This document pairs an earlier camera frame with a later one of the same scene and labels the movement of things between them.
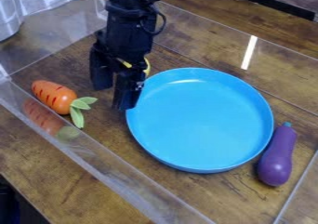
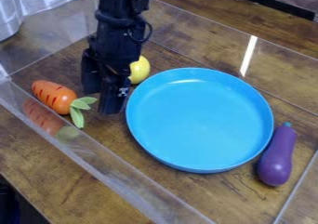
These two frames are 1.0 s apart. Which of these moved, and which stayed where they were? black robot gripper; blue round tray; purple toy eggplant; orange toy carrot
Moved: black robot gripper
Stayed: purple toy eggplant; blue round tray; orange toy carrot
